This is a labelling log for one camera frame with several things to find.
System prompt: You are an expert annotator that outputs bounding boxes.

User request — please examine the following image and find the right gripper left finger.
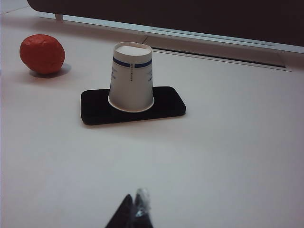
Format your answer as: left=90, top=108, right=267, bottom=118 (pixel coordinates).
left=104, top=193, right=134, bottom=228

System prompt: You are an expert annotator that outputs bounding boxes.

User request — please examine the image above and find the white paper cup blue band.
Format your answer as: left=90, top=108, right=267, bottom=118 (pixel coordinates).
left=107, top=42, right=155, bottom=113

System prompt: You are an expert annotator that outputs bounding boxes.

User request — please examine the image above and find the wide brown desk divider panel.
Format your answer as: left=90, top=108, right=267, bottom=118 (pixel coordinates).
left=27, top=0, right=304, bottom=48

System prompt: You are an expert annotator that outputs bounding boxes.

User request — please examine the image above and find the black smartphone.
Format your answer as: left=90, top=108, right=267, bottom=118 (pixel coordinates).
left=80, top=86, right=186, bottom=126

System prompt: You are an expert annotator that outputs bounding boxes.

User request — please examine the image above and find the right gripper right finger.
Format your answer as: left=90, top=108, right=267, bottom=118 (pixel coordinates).
left=133, top=187, right=154, bottom=228

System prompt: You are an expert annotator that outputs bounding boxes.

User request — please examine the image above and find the desk cable slot cover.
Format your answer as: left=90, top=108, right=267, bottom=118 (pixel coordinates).
left=142, top=35, right=293, bottom=72

